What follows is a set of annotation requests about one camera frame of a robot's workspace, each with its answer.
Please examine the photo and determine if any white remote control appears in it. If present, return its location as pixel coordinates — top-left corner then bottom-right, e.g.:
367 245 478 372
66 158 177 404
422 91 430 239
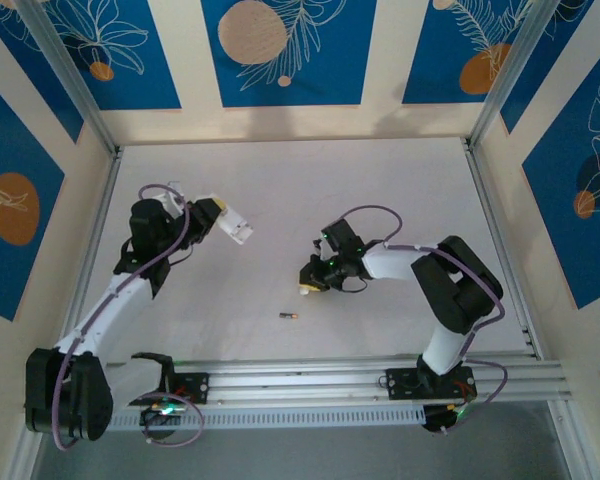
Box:
215 202 255 246

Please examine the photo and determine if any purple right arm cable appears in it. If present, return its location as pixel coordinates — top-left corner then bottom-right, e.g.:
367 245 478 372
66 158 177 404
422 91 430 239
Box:
337 204 509 436

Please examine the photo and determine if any white slotted cable duct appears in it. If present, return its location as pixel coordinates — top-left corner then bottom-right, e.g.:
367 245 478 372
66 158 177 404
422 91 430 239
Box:
107 405 426 432

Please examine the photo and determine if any black controller board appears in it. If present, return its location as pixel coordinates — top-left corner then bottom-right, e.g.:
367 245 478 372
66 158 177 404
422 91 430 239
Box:
138 403 184 429
422 402 469 435

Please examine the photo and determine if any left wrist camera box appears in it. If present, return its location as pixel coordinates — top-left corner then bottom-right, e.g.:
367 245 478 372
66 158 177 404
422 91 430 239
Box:
162 179 188 212

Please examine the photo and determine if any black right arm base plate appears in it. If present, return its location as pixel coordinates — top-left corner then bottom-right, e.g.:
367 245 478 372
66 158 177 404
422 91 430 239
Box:
384 367 479 401

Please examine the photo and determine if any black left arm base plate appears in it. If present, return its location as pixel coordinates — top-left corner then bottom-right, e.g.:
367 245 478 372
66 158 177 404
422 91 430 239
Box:
159 372 211 406

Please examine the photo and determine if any aluminium frame post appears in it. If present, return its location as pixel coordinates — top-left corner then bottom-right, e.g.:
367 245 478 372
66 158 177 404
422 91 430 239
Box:
14 0 124 159
465 0 556 151

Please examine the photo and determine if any aluminium frame leg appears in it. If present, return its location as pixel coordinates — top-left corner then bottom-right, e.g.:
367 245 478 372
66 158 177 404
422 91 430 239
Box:
547 399 584 480
7 439 41 480

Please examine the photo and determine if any aluminium mounting rail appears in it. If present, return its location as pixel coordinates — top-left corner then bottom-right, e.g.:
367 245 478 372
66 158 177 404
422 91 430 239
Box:
22 352 579 414

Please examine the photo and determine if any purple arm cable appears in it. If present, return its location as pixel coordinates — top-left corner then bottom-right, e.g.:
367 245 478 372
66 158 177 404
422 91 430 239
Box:
51 183 205 450
337 204 509 436

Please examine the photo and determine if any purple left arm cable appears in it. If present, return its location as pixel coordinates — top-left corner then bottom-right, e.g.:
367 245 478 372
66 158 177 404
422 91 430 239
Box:
51 183 205 450

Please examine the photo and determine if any aluminium table side rail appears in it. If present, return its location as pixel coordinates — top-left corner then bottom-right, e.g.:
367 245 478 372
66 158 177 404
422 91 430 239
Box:
462 139 545 359
54 149 125 369

